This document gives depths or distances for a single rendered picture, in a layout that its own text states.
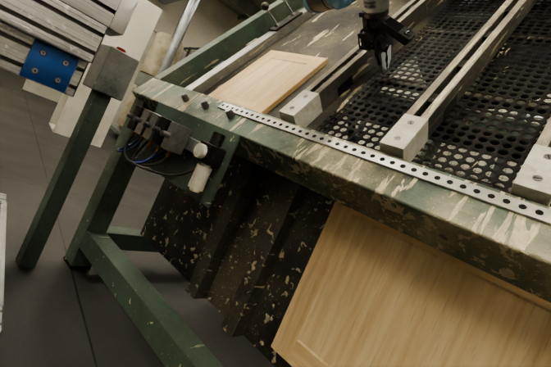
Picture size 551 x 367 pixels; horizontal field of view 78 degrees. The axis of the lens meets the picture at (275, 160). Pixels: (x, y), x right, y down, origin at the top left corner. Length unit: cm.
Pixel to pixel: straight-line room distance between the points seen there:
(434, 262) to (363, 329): 26
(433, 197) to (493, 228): 11
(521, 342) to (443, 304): 16
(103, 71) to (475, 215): 129
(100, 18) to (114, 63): 59
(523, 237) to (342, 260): 50
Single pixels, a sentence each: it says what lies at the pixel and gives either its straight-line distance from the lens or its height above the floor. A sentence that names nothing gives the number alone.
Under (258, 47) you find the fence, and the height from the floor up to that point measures 123.
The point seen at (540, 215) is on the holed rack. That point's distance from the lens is 76.
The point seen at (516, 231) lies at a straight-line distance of 73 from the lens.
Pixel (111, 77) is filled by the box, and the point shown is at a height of 82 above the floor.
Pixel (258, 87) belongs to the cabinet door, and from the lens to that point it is 132.
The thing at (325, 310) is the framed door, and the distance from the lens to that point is 108.
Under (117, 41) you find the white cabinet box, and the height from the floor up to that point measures 138.
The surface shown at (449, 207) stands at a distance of 74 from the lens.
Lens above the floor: 78
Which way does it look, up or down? level
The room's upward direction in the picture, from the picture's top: 24 degrees clockwise
